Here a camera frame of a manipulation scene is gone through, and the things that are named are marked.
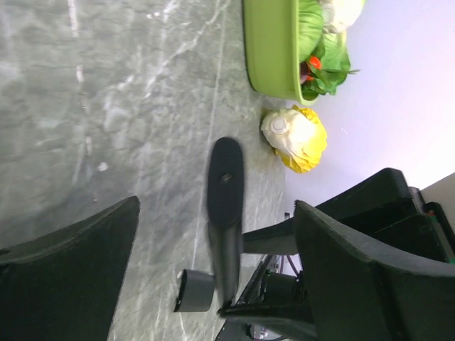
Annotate green vegetable basket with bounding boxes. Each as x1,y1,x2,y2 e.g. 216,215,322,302
242,0,316,106

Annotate green leafy lettuce toy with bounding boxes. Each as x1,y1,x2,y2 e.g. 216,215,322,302
301,31,359,101

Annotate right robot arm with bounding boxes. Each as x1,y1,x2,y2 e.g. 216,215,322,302
242,168,454,269

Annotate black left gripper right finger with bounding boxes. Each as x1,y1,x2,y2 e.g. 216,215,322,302
294,201,454,340

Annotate black battery compartment cover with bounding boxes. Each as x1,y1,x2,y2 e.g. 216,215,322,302
173,269,215,313

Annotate large napa cabbage toy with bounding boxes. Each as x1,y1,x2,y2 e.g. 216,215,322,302
318,0,366,34

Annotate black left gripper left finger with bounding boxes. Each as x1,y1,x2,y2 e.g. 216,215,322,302
1,196,140,340

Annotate black remote control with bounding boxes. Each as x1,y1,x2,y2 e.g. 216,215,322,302
206,137,245,307

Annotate round green cabbage toy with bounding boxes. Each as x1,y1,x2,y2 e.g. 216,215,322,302
298,0,324,62

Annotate yellow cabbage toy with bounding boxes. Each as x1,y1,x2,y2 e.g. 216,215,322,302
260,105,328,174

